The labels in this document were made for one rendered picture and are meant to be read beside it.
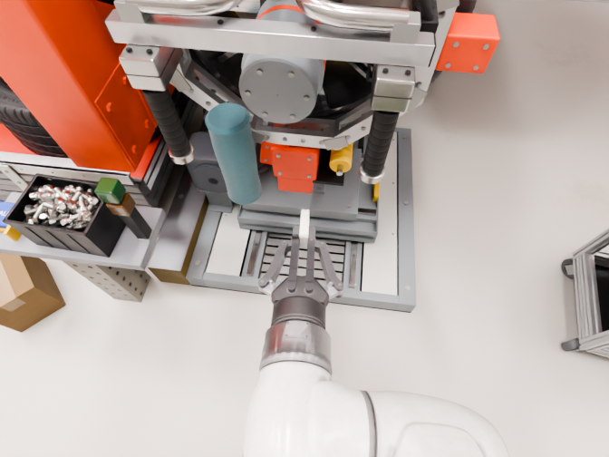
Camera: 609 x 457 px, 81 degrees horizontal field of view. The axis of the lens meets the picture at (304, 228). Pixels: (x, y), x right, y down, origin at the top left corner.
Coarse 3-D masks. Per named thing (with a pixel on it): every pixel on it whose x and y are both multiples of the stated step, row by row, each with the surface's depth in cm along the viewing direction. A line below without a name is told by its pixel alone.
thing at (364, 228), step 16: (368, 192) 135; (240, 208) 129; (368, 208) 129; (240, 224) 131; (256, 224) 129; (272, 224) 128; (288, 224) 126; (320, 224) 128; (336, 224) 128; (352, 224) 128; (368, 224) 128; (352, 240) 130; (368, 240) 129
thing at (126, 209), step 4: (128, 196) 78; (124, 200) 77; (128, 200) 78; (132, 200) 79; (108, 204) 76; (112, 204) 76; (124, 204) 76; (128, 204) 78; (132, 204) 80; (108, 208) 77; (112, 208) 76; (116, 208) 76; (120, 208) 76; (124, 208) 77; (128, 208) 78; (132, 208) 80; (112, 212) 78; (116, 212) 78; (120, 212) 78; (124, 212) 78; (128, 212) 78; (128, 216) 79
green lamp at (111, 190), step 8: (104, 184) 73; (112, 184) 73; (120, 184) 74; (96, 192) 72; (104, 192) 72; (112, 192) 72; (120, 192) 74; (104, 200) 74; (112, 200) 74; (120, 200) 75
